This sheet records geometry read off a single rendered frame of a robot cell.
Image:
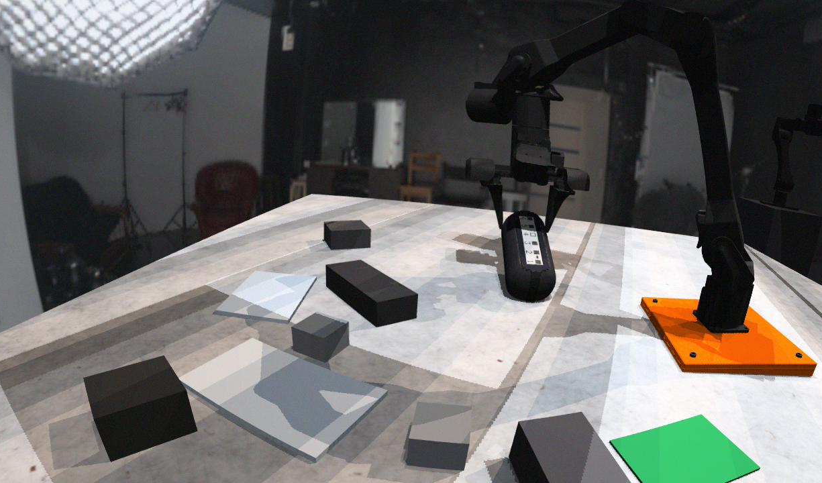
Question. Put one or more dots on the white flat panel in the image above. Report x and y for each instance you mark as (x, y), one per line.
(268, 296)

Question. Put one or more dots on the green flat square panel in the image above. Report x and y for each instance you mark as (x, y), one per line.
(692, 450)

